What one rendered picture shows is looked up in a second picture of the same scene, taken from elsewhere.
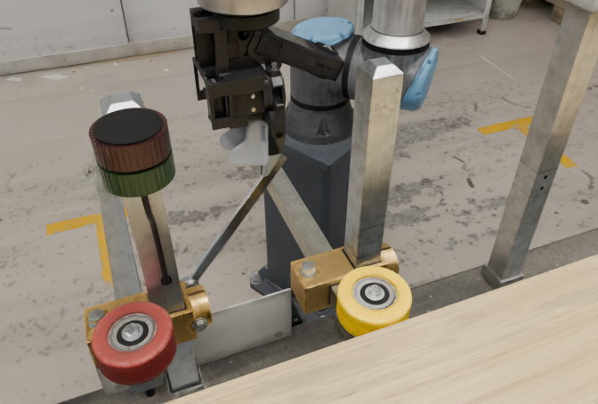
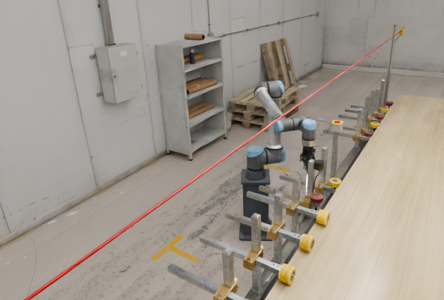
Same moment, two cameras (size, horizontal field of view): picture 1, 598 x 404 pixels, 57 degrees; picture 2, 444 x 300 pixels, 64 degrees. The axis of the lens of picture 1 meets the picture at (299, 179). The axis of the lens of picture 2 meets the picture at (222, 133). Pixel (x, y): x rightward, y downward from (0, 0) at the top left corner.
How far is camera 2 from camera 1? 2.13 m
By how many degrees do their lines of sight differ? 33
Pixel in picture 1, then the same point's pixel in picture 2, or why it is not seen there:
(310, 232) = not seen: hidden behind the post
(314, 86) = (259, 164)
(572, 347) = (360, 176)
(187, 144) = (167, 213)
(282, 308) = not seen: hidden behind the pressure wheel
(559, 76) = (335, 142)
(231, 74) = (309, 154)
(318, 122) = (260, 173)
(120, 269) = not seen: hidden behind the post
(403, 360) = (347, 184)
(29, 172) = (117, 248)
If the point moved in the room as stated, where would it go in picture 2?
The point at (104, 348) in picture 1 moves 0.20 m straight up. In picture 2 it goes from (316, 198) to (318, 170)
